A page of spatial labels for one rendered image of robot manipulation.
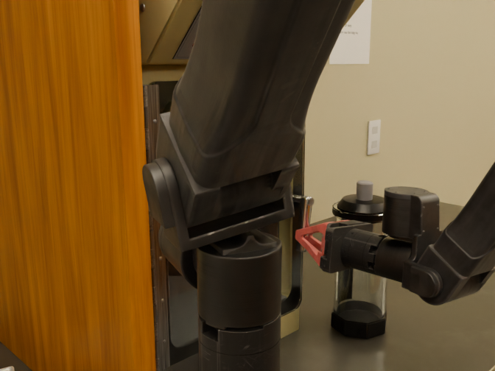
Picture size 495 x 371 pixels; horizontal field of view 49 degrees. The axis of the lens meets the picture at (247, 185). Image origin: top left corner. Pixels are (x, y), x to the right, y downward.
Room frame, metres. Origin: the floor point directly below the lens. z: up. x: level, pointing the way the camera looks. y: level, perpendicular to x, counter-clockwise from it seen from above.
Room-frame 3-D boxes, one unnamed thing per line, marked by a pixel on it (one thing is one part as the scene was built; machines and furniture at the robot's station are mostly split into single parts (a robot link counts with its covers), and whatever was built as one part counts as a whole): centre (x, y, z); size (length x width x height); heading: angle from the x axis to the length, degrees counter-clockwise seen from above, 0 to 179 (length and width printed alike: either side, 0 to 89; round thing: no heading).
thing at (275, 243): (0.35, 0.01, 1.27); 0.07 x 0.06 x 0.07; 25
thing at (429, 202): (0.67, -0.22, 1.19); 0.12 x 0.09 x 0.11; 34
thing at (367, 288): (0.92, -0.20, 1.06); 0.11 x 0.11 x 0.21
